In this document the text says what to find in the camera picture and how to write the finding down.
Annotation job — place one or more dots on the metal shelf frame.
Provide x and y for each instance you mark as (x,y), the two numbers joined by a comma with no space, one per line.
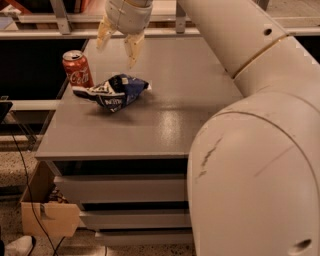
(168,18)

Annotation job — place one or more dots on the cardboard box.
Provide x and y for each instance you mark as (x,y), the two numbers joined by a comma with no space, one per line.
(42,215)

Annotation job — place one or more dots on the blue chip bag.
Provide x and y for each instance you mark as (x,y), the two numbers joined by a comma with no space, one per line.
(115,93)

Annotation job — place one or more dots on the red coke can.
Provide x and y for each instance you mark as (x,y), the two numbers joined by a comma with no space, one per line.
(77,69)

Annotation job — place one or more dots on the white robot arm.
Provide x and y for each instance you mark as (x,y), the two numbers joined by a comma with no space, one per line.
(253,168)

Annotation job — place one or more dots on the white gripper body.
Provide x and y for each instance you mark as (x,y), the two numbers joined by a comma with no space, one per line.
(130,17)

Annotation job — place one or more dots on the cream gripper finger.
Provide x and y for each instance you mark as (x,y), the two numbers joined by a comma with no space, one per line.
(133,45)
(105,30)

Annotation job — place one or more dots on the grey drawer cabinet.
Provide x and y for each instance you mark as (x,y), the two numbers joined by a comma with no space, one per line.
(126,171)

